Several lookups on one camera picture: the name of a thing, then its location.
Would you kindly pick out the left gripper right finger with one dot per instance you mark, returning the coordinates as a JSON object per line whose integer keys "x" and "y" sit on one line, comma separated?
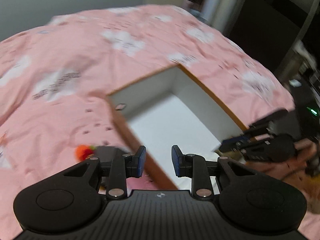
{"x": 182, "y": 163}

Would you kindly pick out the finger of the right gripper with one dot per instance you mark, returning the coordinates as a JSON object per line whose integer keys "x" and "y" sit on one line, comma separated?
{"x": 233, "y": 143}

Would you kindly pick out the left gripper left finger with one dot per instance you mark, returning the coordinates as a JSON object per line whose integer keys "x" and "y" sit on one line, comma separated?
{"x": 135, "y": 163}

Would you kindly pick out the person's right hand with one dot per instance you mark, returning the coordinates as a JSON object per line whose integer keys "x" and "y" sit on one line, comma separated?
{"x": 305, "y": 162}

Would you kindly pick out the crocheted red green orange toy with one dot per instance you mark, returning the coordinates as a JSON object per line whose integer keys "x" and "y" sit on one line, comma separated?
{"x": 82, "y": 152}

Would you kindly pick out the white box with orange rim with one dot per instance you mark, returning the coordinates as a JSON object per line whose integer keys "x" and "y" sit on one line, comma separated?
{"x": 167, "y": 108}

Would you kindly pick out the pink patterned bed duvet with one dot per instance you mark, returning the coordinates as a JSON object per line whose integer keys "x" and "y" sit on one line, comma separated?
{"x": 55, "y": 79}

